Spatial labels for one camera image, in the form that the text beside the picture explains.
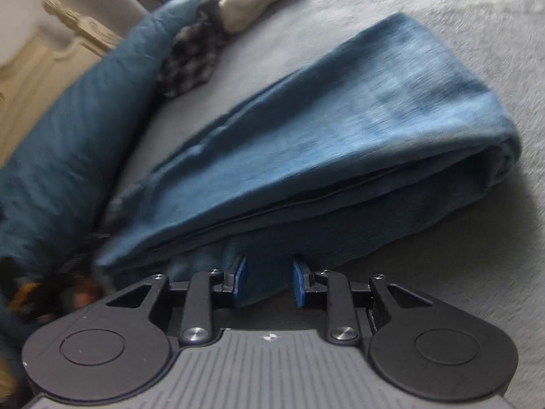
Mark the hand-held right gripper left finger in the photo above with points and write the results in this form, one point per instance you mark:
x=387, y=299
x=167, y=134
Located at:
x=240, y=281

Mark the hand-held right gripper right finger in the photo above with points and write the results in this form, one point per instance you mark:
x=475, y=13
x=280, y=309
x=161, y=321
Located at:
x=299, y=281

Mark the dark blue pants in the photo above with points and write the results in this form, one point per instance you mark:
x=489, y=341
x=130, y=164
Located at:
x=340, y=145

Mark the teal blue pillow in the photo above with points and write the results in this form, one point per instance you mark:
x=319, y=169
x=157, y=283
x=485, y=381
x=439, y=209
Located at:
x=76, y=145

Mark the cream carved headboard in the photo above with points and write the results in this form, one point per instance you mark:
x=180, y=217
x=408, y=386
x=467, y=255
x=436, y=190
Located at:
x=42, y=68

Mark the dark plaid shirt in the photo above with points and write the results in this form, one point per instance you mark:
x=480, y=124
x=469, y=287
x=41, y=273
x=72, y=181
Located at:
x=191, y=59

